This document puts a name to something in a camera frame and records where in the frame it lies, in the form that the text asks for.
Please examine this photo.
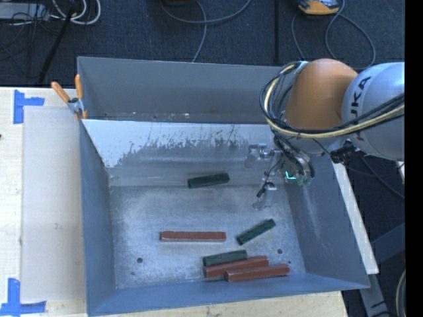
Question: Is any red-brown flat block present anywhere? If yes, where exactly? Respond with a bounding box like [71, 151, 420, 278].
[202, 255, 270, 279]
[224, 263, 291, 283]
[159, 230, 227, 243]

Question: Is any pale wood flat board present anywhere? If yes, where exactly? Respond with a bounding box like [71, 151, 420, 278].
[19, 105, 87, 306]

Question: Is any grey metal bin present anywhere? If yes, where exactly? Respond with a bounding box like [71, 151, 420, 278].
[76, 55, 371, 317]

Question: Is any dark green flat block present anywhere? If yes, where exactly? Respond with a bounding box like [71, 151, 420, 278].
[235, 218, 277, 246]
[202, 249, 249, 267]
[187, 172, 231, 190]

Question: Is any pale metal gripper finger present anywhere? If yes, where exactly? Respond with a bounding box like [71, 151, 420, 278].
[244, 143, 282, 170]
[252, 178, 278, 211]

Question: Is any black cylinder on white bracket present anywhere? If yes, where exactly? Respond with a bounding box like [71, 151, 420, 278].
[329, 139, 365, 164]

